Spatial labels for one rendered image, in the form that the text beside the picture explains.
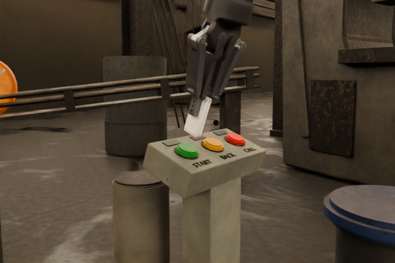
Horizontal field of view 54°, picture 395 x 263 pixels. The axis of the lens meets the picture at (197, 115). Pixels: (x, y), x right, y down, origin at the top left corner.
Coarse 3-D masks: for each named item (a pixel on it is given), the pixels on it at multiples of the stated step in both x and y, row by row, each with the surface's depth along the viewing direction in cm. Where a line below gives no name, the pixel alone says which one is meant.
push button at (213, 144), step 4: (204, 140) 73; (208, 140) 73; (212, 140) 73; (216, 140) 74; (204, 144) 72; (208, 144) 72; (212, 144) 71; (216, 144) 72; (220, 144) 72; (208, 148) 72; (212, 148) 71; (216, 148) 71; (220, 148) 72
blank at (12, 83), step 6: (0, 66) 94; (6, 66) 95; (0, 72) 94; (6, 72) 94; (12, 72) 97; (0, 78) 94; (6, 78) 94; (12, 78) 95; (0, 84) 94; (6, 84) 95; (12, 84) 95; (0, 90) 94; (6, 90) 95; (12, 90) 95; (0, 102) 95; (0, 108) 95; (6, 108) 95
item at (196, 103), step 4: (188, 88) 61; (188, 92) 62; (192, 92) 61; (192, 96) 63; (192, 100) 63; (196, 100) 63; (200, 100) 63; (192, 104) 63; (196, 104) 63; (200, 104) 64; (192, 108) 63; (196, 108) 63; (188, 112) 64; (192, 112) 63; (196, 112) 64; (196, 116) 64
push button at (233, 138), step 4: (228, 136) 78; (232, 136) 78; (236, 136) 79; (240, 136) 79; (228, 140) 78; (232, 140) 77; (236, 140) 77; (240, 140) 77; (244, 140) 79; (240, 144) 78
